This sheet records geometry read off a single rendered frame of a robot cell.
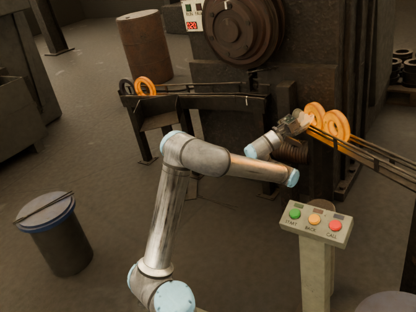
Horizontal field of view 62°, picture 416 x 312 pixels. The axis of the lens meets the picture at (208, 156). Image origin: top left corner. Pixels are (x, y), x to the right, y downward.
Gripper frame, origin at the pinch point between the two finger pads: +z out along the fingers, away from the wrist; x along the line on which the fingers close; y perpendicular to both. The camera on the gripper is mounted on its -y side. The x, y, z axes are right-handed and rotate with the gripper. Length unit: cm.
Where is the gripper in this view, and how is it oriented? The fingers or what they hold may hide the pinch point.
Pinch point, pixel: (312, 117)
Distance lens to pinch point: 177.7
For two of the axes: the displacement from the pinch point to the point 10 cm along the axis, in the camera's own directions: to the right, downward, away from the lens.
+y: -4.5, -7.0, -5.5
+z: 8.3, -5.6, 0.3
